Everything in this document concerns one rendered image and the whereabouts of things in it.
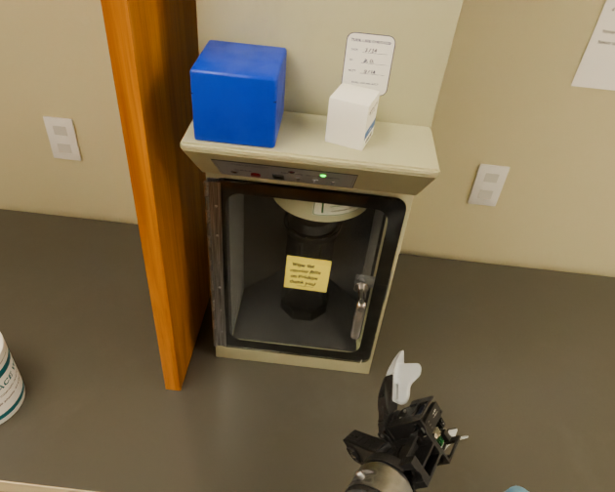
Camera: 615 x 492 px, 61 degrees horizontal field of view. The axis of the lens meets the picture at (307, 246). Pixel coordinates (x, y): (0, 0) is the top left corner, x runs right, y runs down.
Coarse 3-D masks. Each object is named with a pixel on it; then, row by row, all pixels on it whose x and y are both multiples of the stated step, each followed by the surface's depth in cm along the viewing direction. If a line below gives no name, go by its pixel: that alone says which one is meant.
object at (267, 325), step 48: (240, 192) 81; (288, 192) 80; (336, 192) 80; (240, 240) 87; (288, 240) 86; (336, 240) 85; (384, 240) 85; (240, 288) 95; (288, 288) 94; (336, 288) 92; (384, 288) 91; (240, 336) 103; (288, 336) 102; (336, 336) 101
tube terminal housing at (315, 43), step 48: (240, 0) 64; (288, 0) 64; (336, 0) 63; (384, 0) 63; (432, 0) 62; (288, 48) 67; (336, 48) 67; (432, 48) 66; (288, 96) 71; (432, 96) 70; (384, 192) 80
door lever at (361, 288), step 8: (360, 288) 91; (368, 288) 91; (360, 296) 89; (360, 304) 88; (360, 312) 89; (352, 320) 92; (360, 320) 90; (352, 328) 92; (360, 328) 91; (352, 336) 93
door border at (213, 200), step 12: (216, 192) 81; (216, 204) 83; (216, 216) 84; (216, 228) 86; (216, 240) 88; (216, 252) 89; (216, 264) 91; (216, 276) 93; (216, 288) 95; (216, 300) 97; (216, 312) 99; (216, 324) 101; (216, 336) 103
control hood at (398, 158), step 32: (192, 128) 67; (288, 128) 69; (320, 128) 70; (384, 128) 71; (416, 128) 72; (192, 160) 70; (256, 160) 66; (288, 160) 65; (320, 160) 64; (352, 160) 64; (384, 160) 65; (416, 160) 65; (416, 192) 75
